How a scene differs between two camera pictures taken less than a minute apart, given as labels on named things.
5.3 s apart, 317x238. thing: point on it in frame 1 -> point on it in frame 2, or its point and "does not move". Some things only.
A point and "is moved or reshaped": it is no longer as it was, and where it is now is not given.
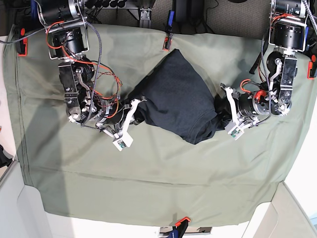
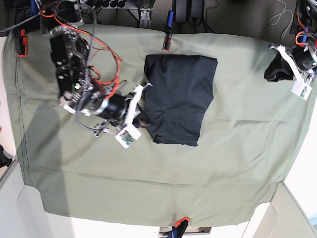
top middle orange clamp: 167,42 does not move
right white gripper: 225,109 -> 279,69
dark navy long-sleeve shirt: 179,97 is moved or reshaped
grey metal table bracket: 145,21 does not move
